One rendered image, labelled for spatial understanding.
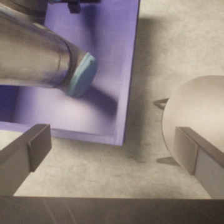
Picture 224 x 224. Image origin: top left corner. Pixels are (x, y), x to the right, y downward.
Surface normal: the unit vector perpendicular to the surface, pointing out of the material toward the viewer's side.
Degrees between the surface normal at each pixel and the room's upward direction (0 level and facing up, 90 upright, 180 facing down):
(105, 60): 0
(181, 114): 0
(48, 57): 83
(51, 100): 0
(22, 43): 80
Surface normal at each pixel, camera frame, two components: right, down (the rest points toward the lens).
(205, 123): -0.10, -0.15
